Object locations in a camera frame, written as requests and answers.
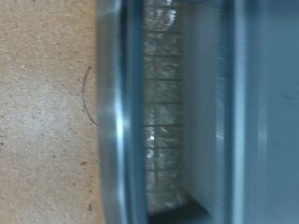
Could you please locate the glass oven door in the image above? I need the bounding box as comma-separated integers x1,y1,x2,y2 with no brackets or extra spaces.
95,0,233,224

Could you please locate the aluminium foil crumb tray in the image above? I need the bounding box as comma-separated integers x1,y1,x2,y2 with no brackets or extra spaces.
143,0,190,216

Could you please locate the wire oven rack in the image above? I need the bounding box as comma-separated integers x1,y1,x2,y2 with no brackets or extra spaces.
143,0,188,216

